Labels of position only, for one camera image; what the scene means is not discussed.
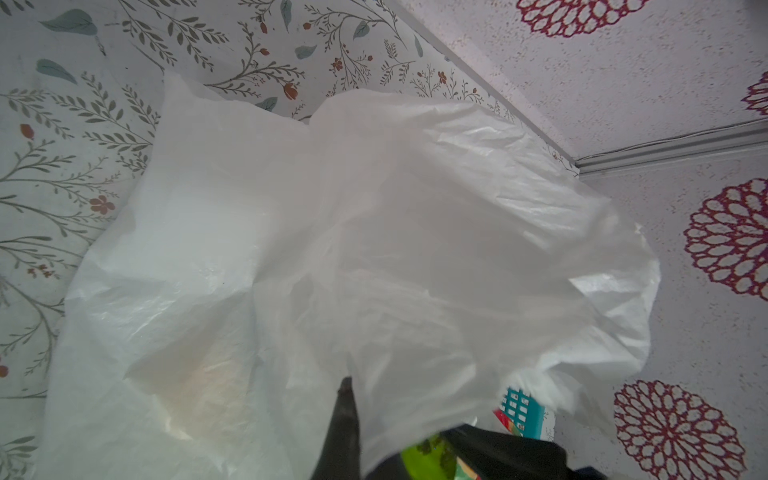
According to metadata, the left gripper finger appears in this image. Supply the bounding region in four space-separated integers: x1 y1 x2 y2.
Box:
310 377 361 480

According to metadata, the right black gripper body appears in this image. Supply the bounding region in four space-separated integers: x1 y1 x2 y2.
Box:
365 423 607 480

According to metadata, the white plastic bag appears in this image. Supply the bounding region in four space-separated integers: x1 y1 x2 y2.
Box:
35 72 660 479

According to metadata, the teal plastic basket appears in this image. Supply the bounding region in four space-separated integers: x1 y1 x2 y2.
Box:
494 388 556 441

